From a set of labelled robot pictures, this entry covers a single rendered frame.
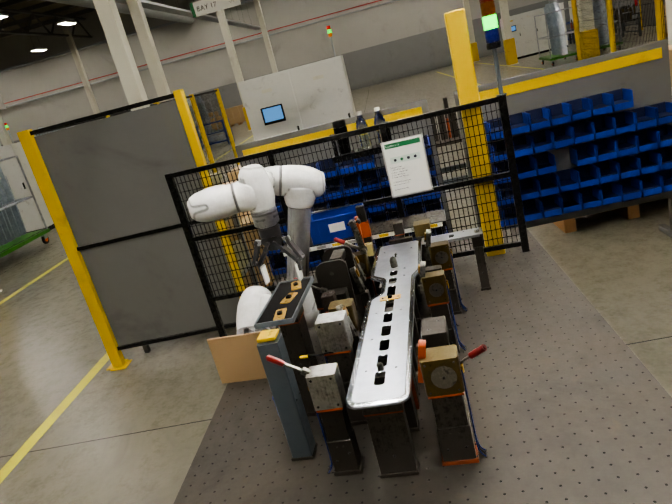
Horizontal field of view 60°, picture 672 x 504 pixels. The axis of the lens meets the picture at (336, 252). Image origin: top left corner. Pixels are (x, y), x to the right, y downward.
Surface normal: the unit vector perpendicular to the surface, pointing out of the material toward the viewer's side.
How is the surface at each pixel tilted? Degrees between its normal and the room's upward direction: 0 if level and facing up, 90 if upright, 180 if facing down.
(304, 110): 90
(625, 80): 90
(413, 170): 90
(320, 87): 90
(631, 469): 0
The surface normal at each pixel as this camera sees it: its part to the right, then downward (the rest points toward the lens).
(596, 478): -0.24, -0.92
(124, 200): -0.07, 0.32
